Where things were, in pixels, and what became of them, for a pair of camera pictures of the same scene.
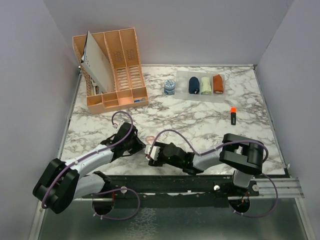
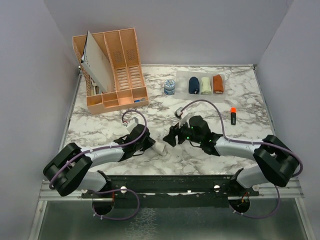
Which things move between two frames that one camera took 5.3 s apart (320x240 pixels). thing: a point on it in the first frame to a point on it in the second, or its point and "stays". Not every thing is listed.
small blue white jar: (169, 87) stays
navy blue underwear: (194, 85) stays
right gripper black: (158, 162) to (174, 131)
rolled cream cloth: (206, 88) stays
